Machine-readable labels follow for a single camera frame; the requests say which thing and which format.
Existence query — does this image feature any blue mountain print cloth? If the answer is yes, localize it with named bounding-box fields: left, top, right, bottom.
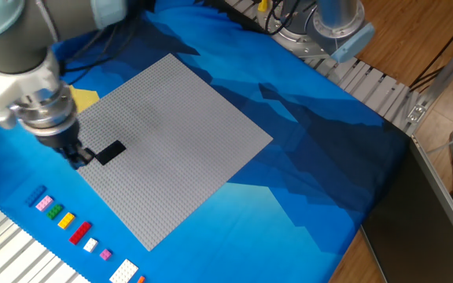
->
left=0, top=0, right=411, bottom=283

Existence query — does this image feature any large white Lego plate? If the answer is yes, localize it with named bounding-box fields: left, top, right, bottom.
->
left=109, top=258, right=140, bottom=283

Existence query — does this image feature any pink Lego brick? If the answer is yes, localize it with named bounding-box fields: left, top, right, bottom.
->
left=35, top=194, right=54, bottom=212

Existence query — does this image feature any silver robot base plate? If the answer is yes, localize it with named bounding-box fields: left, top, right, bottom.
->
left=256, top=3, right=332, bottom=60

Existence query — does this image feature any large grey Lego baseplate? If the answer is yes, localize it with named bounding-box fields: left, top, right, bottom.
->
left=75, top=53, right=274, bottom=252

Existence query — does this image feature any dark panel with metal frame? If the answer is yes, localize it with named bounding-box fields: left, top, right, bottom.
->
left=359, top=134, right=453, bottom=283

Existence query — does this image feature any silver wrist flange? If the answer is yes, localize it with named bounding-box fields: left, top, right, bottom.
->
left=16, top=84, right=79, bottom=138

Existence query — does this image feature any red Lego brick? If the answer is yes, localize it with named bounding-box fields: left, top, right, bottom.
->
left=68, top=220, right=93, bottom=246

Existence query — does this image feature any black looped cable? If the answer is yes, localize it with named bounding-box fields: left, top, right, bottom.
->
left=263, top=0, right=302, bottom=36

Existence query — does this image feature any blue Lego brick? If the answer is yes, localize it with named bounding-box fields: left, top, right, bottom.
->
left=24, top=184, right=48, bottom=208

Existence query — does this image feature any aluminium beam with corner bracket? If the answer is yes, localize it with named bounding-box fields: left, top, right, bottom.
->
left=405, top=25, right=453, bottom=137

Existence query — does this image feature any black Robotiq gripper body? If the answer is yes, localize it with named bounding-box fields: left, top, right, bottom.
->
left=36, top=119, right=82, bottom=151

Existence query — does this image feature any black floor cable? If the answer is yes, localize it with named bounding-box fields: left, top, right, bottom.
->
left=408, top=7, right=453, bottom=91

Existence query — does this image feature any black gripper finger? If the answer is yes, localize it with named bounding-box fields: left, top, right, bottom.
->
left=59, top=145, right=88, bottom=171
left=75, top=143, right=96, bottom=164

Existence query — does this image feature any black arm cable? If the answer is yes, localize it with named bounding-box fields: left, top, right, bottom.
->
left=57, top=0, right=149, bottom=86

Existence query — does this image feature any black Lego plate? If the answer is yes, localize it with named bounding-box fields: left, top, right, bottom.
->
left=94, top=139, right=127, bottom=167

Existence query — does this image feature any yellow Lego brick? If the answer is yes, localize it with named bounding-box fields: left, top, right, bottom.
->
left=57, top=211, right=76, bottom=230

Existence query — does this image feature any green Lego brick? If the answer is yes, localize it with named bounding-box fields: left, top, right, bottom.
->
left=46, top=203, right=64, bottom=221

